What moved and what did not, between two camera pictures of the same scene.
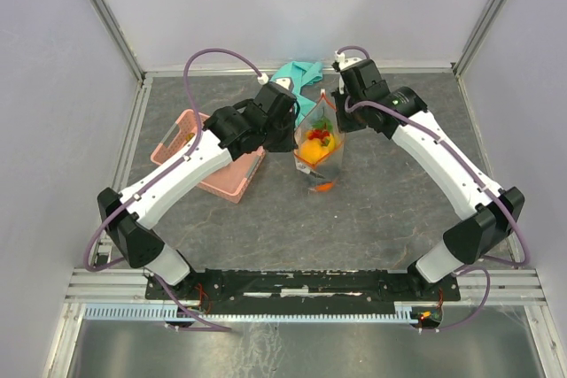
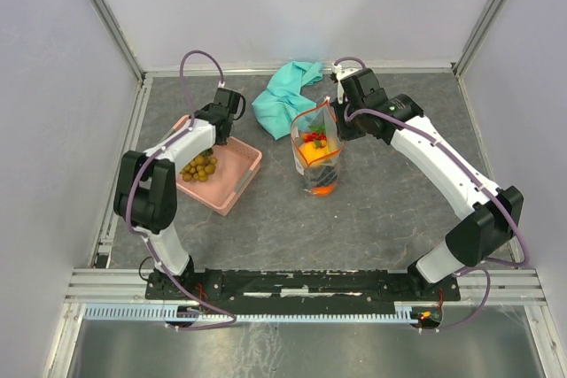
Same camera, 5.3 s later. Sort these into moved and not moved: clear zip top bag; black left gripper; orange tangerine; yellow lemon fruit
Moved: black left gripper; orange tangerine
Not moved: yellow lemon fruit; clear zip top bag
